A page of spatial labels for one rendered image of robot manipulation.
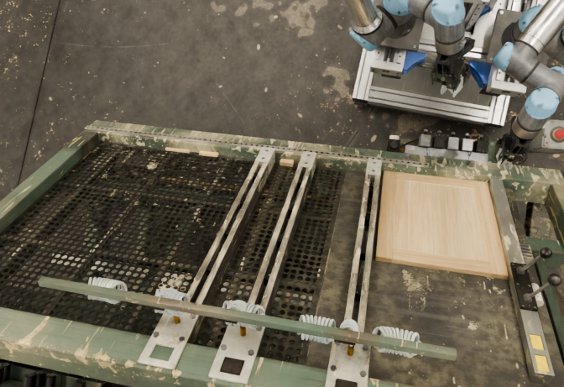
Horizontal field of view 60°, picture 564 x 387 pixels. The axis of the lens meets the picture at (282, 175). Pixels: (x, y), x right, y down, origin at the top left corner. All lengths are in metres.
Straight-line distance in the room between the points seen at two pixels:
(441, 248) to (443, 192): 0.35
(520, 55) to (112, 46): 2.80
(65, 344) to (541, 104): 1.43
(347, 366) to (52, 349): 0.77
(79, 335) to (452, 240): 1.27
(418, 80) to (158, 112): 1.70
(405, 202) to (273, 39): 1.68
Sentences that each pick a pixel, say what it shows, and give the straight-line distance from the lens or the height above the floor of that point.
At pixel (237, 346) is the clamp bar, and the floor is 1.83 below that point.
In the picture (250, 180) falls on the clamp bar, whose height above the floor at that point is 1.14.
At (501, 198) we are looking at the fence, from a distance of 2.14.
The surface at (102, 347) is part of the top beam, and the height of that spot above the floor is 1.89.
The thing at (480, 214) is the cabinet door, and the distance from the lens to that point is 2.06.
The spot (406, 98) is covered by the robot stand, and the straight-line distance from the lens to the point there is 2.94.
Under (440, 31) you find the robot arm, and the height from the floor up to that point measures 1.83.
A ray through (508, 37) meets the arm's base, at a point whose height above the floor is 1.09.
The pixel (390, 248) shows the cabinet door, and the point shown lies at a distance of 1.80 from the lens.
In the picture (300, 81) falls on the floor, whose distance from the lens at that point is 3.22.
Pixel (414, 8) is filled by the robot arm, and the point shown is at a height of 1.81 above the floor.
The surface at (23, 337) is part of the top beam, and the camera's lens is 1.56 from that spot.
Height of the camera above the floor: 3.10
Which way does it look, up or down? 79 degrees down
